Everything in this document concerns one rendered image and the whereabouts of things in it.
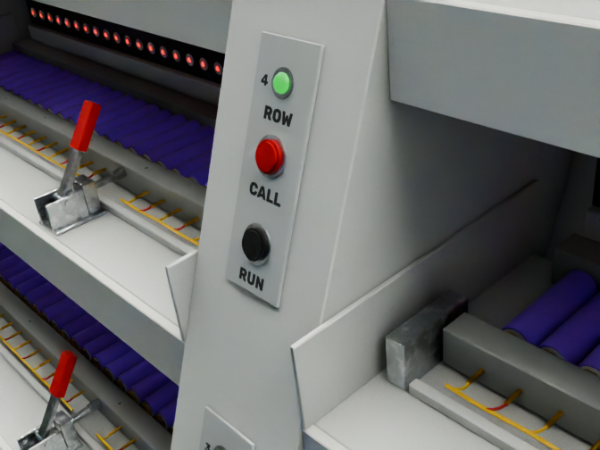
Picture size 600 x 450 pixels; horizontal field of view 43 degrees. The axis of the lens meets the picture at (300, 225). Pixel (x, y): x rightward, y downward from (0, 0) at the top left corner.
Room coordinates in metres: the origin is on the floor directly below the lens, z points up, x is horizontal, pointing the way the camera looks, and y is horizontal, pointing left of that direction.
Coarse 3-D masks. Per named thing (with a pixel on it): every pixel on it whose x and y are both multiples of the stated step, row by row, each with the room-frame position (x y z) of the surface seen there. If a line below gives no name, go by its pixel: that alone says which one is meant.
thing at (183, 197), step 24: (0, 96) 0.71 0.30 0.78; (24, 120) 0.67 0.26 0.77; (48, 120) 0.64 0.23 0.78; (24, 144) 0.63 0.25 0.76; (48, 144) 0.64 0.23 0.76; (96, 144) 0.59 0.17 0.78; (96, 168) 0.58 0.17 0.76; (144, 168) 0.54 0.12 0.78; (144, 192) 0.53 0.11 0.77; (168, 192) 0.51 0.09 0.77; (192, 192) 0.50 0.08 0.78; (168, 216) 0.49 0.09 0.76; (192, 216) 0.49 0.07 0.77; (192, 240) 0.46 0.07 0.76
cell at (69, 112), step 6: (114, 90) 0.71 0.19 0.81; (102, 96) 0.70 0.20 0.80; (108, 96) 0.70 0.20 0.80; (114, 96) 0.70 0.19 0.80; (120, 96) 0.71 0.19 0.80; (96, 102) 0.69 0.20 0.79; (102, 102) 0.69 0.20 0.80; (72, 108) 0.68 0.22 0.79; (78, 108) 0.68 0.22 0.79; (60, 114) 0.67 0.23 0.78; (66, 114) 0.67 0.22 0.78; (72, 114) 0.67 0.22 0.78
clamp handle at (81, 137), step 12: (84, 108) 0.52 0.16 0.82; (96, 108) 0.52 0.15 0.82; (84, 120) 0.52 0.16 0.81; (96, 120) 0.52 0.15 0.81; (84, 132) 0.52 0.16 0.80; (72, 144) 0.52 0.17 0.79; (84, 144) 0.52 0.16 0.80; (72, 156) 0.52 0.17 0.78; (72, 168) 0.51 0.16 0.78; (72, 180) 0.51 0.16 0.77; (60, 192) 0.51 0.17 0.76; (72, 192) 0.52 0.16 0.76
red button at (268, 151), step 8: (264, 144) 0.34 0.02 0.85; (272, 144) 0.34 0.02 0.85; (256, 152) 0.34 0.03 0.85; (264, 152) 0.34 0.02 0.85; (272, 152) 0.34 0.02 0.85; (280, 152) 0.34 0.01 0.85; (256, 160) 0.34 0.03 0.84; (264, 160) 0.34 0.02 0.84; (272, 160) 0.34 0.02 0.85; (280, 160) 0.34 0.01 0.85; (264, 168) 0.34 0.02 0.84; (272, 168) 0.34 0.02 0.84
